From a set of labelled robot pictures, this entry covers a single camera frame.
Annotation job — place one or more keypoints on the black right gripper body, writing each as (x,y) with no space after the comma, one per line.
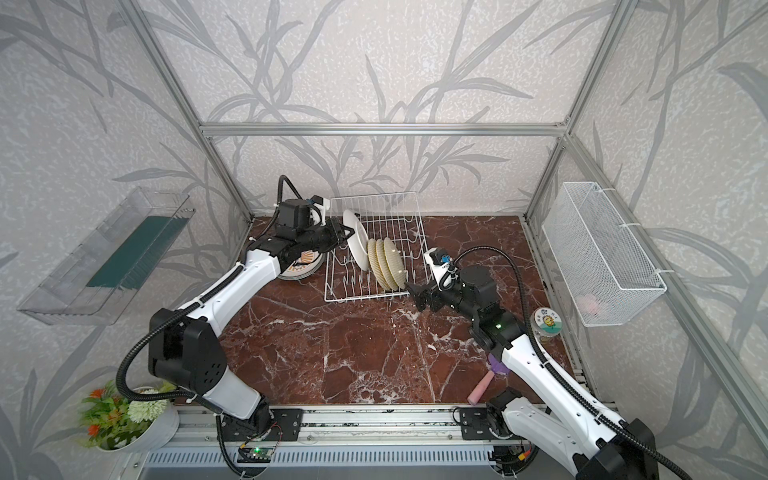
(453,298)

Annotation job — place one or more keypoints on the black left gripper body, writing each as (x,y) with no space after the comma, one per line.
(319,238)

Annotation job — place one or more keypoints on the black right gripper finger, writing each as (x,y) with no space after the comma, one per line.
(422,301)
(413,288)

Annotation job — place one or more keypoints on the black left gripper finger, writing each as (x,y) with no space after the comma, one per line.
(344,230)
(341,241)

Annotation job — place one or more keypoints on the beige patterned plate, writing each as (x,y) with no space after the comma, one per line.
(382,261)
(395,263)
(374,264)

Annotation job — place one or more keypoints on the white plate with red characters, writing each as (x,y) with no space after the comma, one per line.
(299,272)

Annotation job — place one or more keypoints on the white wire dish rack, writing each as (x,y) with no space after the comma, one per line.
(385,215)

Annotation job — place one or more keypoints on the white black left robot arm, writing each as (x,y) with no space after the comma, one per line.
(183,344)

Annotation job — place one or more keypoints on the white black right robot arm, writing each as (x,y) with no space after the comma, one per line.
(584,436)

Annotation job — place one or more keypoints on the small round patterned dish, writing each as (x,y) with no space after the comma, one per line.
(547,322)

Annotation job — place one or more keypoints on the purple pink spatula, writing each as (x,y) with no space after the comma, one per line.
(496,368)

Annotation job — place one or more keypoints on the pink object in basket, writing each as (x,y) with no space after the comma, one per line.
(590,305)

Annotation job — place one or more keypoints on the green mat in shelf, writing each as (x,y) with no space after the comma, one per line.
(134,260)

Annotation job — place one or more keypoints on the green lit circuit board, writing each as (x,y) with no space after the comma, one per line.
(256,454)

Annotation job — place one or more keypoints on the potted artificial flowers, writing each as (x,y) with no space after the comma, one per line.
(112,423)

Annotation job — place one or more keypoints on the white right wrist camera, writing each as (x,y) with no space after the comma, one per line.
(442,266)

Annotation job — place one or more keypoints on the aluminium frame crossbar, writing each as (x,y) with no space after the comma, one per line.
(212,129)

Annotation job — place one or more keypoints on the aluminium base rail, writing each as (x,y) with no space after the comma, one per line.
(333,436)

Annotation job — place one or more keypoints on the white mesh wall basket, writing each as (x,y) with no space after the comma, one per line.
(597,252)

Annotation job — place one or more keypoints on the clear plastic wall shelf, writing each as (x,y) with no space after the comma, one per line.
(63,297)

